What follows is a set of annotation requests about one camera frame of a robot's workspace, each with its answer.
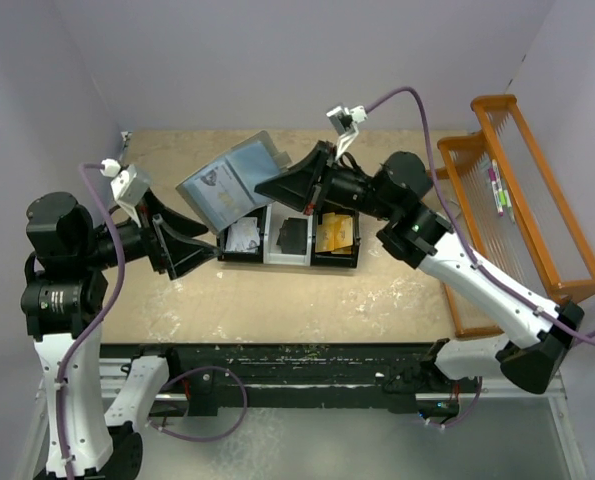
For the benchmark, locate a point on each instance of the black cards stack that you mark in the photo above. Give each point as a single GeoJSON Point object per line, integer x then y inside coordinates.
{"type": "Point", "coordinates": [292, 238]}

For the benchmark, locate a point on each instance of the black bin with gold cards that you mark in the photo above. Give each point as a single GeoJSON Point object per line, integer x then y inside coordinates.
{"type": "Point", "coordinates": [327, 260]}

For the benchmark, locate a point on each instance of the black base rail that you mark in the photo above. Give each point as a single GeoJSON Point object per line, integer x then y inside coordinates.
{"type": "Point", "coordinates": [397, 377]}

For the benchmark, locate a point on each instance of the orange wooden rack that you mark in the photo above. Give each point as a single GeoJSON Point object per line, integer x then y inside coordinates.
{"type": "Point", "coordinates": [545, 248]}

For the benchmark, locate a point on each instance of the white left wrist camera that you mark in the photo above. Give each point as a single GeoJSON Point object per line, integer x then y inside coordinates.
{"type": "Point", "coordinates": [128, 185]}

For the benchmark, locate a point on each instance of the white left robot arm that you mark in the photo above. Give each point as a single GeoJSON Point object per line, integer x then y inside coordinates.
{"type": "Point", "coordinates": [73, 278]}

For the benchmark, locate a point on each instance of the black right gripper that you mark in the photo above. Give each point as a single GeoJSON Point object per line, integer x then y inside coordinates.
{"type": "Point", "coordinates": [294, 186]}

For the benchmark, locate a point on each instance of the pink marker pen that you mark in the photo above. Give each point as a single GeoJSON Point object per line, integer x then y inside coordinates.
{"type": "Point", "coordinates": [494, 181]}

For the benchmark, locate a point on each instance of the grey card holder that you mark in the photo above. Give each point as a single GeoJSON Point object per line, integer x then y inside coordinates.
{"type": "Point", "coordinates": [223, 191]}

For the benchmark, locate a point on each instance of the silver cards stack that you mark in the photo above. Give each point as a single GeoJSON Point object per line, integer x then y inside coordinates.
{"type": "Point", "coordinates": [243, 236]}

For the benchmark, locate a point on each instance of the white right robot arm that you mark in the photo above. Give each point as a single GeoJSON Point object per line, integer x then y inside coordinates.
{"type": "Point", "coordinates": [536, 331]}

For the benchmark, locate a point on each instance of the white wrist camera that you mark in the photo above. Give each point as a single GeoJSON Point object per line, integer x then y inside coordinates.
{"type": "Point", "coordinates": [128, 185]}
{"type": "Point", "coordinates": [345, 122]}

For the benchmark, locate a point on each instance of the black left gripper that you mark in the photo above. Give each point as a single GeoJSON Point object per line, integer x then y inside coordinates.
{"type": "Point", "coordinates": [176, 251]}

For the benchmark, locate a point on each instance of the green marker pen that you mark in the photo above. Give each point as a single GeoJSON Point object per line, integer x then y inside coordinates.
{"type": "Point", "coordinates": [503, 204]}

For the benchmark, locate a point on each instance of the gold cards stack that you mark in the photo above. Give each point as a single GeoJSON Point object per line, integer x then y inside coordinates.
{"type": "Point", "coordinates": [335, 234]}

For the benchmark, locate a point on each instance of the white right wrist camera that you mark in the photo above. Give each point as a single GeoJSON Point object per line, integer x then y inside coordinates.
{"type": "Point", "coordinates": [345, 122]}

